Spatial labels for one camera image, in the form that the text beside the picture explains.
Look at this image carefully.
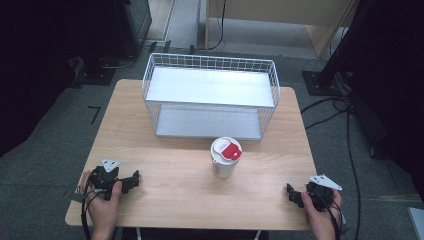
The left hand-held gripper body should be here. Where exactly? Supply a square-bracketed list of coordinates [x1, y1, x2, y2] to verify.
[89, 158, 123, 201]

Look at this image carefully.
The light wooden furniture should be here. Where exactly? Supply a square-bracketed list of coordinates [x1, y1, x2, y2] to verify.
[204, 0, 359, 59]

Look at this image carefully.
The black cabinet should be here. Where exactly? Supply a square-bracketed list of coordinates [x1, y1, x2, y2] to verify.
[113, 0, 153, 59]

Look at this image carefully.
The white wire shelf rack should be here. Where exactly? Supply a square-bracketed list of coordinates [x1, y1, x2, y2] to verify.
[141, 52, 282, 142]

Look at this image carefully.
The black floor cable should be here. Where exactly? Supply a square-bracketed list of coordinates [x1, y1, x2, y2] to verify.
[300, 95, 363, 240]

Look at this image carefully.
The grey box corner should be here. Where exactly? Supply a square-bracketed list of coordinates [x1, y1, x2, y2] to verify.
[407, 206, 424, 240]

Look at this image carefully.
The white cup with red lid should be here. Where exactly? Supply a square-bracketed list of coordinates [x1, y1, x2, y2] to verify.
[209, 136, 244, 180]

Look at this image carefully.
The black hanging cable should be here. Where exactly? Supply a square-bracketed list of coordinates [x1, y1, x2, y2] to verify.
[189, 0, 228, 55]

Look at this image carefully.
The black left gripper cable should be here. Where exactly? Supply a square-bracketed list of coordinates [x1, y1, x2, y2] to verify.
[80, 168, 102, 240]

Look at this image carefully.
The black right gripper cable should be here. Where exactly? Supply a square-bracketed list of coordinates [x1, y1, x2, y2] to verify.
[313, 189, 344, 240]

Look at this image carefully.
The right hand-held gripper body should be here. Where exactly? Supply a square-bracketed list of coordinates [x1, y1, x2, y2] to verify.
[304, 174, 343, 213]

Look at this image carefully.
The person's right hand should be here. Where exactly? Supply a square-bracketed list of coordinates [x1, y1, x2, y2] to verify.
[300, 189, 344, 240]

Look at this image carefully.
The black metal stand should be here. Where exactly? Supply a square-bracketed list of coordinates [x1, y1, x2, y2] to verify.
[301, 0, 359, 98]

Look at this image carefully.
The person's left hand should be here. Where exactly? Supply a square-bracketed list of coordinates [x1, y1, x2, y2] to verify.
[80, 171, 123, 238]

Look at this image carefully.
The black stand base plate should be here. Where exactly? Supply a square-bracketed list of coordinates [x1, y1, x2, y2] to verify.
[69, 55, 118, 88]

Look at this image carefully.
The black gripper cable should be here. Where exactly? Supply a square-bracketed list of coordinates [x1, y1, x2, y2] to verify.
[80, 168, 102, 240]
[313, 189, 344, 240]

